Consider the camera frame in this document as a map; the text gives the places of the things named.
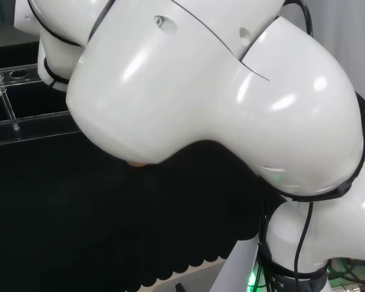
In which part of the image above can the clear funnel stand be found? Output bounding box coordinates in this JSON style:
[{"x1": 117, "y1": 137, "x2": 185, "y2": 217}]
[{"x1": 0, "y1": 47, "x2": 82, "y2": 148}]

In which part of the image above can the black bench cloth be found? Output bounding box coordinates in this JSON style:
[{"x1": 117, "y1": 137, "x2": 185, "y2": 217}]
[{"x1": 0, "y1": 41, "x2": 288, "y2": 290}]

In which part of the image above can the pale board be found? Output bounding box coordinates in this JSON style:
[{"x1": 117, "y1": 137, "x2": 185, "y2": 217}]
[{"x1": 141, "y1": 237, "x2": 259, "y2": 292}]

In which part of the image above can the black cable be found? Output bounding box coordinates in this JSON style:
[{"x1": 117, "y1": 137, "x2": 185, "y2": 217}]
[
  {"x1": 283, "y1": 0, "x2": 313, "y2": 39},
  {"x1": 293, "y1": 200, "x2": 315, "y2": 288}
]

